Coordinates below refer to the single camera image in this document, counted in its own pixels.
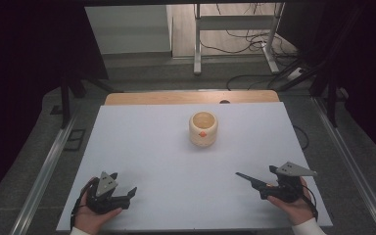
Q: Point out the white cabinet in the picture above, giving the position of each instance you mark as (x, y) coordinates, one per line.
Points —
(127, 29)

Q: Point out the person's right hand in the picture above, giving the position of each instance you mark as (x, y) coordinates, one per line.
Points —
(298, 210)

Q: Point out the black metal stand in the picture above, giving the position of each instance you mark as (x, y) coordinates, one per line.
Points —
(331, 104)
(66, 104)

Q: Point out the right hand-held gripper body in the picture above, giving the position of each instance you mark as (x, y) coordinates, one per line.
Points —
(290, 187)

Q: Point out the person's left hand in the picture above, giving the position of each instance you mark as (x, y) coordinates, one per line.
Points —
(88, 220)

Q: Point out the cream ceramic cup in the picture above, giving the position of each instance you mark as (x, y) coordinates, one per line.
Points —
(203, 129)

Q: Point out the black curtain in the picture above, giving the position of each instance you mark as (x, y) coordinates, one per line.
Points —
(19, 81)
(368, 65)

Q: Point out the white table mat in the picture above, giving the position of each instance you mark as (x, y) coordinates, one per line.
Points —
(163, 169)

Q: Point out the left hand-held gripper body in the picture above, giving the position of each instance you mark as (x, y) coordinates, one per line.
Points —
(106, 187)

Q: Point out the wooden table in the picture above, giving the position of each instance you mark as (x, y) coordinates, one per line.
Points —
(176, 97)

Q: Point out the silver metal floor rail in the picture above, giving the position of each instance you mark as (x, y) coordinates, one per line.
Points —
(45, 176)
(352, 169)

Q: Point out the white power strip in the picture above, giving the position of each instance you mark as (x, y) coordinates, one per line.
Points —
(295, 73)

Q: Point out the white metal desk frame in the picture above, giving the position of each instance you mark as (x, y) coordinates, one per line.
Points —
(197, 49)

